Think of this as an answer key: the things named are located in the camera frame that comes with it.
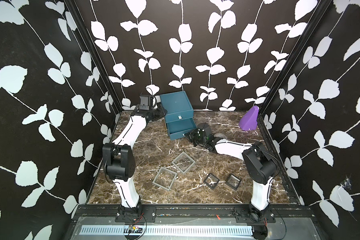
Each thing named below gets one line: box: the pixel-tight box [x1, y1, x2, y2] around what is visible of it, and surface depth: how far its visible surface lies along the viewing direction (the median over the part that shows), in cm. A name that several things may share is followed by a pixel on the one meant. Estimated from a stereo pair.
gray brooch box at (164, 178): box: [152, 166, 177, 191], surface depth 88 cm
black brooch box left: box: [203, 173, 220, 190], surface depth 87 cm
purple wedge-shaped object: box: [239, 105, 260, 131], surface depth 105 cm
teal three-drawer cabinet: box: [159, 91, 197, 141], surface depth 97 cm
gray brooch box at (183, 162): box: [171, 151, 196, 174], surface depth 95 cm
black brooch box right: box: [225, 173, 241, 191], surface depth 87 cm
